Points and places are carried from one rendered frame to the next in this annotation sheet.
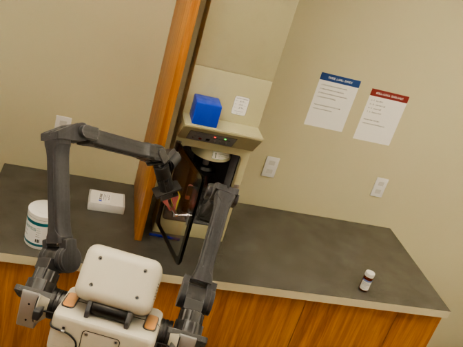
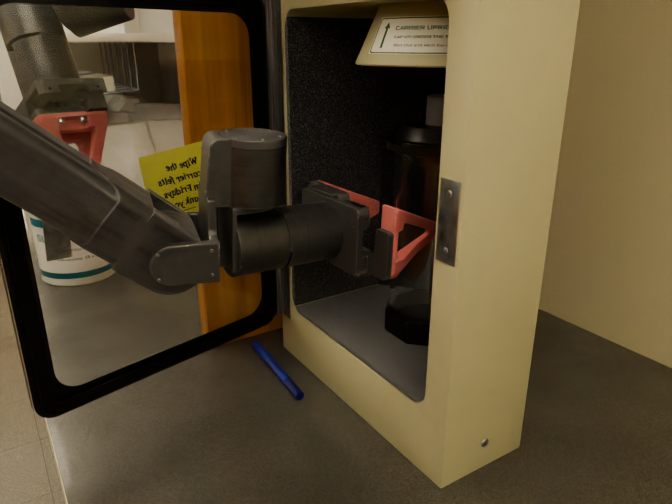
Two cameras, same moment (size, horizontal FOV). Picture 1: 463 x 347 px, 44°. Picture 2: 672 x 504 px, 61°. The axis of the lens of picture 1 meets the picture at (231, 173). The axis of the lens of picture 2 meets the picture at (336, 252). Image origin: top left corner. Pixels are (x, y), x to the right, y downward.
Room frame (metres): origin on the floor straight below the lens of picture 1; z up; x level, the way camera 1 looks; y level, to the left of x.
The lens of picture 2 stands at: (2.03, -0.43, 1.33)
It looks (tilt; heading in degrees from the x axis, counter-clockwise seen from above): 20 degrees down; 74
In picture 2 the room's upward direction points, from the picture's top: straight up
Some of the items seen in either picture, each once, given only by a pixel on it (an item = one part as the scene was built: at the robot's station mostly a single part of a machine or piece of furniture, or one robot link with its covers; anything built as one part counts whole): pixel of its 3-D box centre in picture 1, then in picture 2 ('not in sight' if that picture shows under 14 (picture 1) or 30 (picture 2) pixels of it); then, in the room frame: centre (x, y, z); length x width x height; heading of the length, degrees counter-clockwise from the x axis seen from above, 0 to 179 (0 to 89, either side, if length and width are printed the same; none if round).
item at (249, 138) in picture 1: (220, 136); not in sight; (2.14, 0.09, 1.46); 0.32 x 0.11 x 0.10; 106
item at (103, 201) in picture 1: (106, 202); not in sight; (2.24, 0.50, 0.96); 0.16 x 0.12 x 0.04; 107
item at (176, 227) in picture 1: (178, 202); (155, 194); (2.01, 0.17, 1.19); 0.30 x 0.01 x 0.40; 30
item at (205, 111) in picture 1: (205, 110); not in sight; (2.12, 0.17, 1.55); 0.10 x 0.10 x 0.09; 16
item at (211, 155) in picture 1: (212, 146); (445, 35); (2.30, 0.11, 1.34); 0.18 x 0.18 x 0.05
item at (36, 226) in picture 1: (43, 224); not in sight; (1.85, 0.63, 1.01); 0.13 x 0.13 x 0.15
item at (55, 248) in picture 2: not in sight; (53, 227); (1.92, 0.10, 1.18); 0.02 x 0.02 x 0.06; 30
